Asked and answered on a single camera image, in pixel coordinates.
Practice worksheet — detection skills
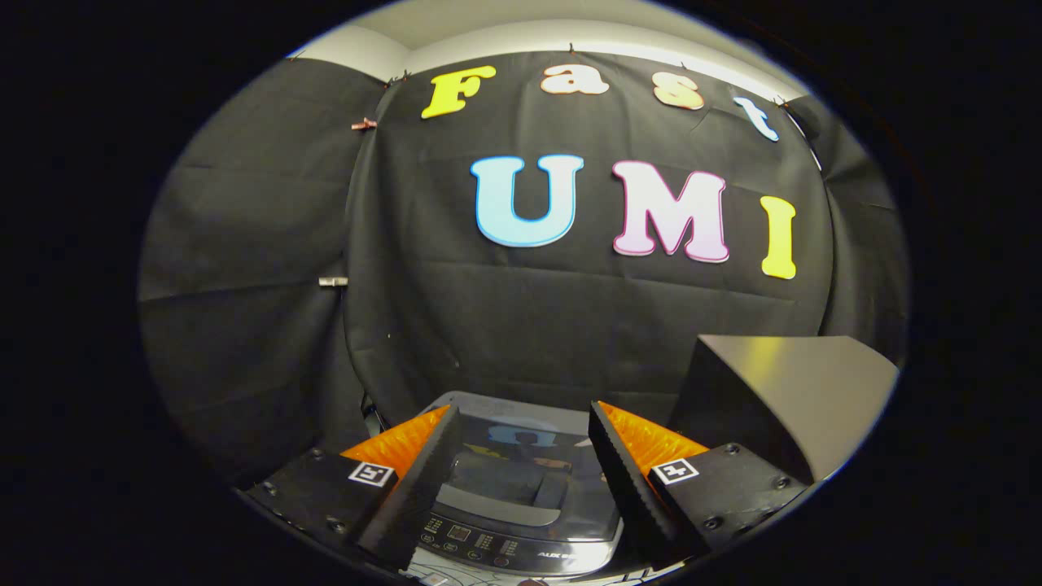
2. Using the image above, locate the grey washing machine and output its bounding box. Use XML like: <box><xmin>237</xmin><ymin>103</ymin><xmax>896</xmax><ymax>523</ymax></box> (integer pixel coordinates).
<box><xmin>407</xmin><ymin>391</ymin><xmax>632</xmax><ymax>579</ymax></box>

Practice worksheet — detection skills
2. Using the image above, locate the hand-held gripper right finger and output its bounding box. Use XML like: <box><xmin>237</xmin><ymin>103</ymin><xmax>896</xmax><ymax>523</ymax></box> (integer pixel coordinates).
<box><xmin>588</xmin><ymin>400</ymin><xmax>811</xmax><ymax>571</ymax></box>

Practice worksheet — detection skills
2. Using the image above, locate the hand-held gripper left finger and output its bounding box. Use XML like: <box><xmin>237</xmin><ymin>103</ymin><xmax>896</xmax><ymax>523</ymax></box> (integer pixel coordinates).
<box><xmin>244</xmin><ymin>405</ymin><xmax>462</xmax><ymax>571</ymax></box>

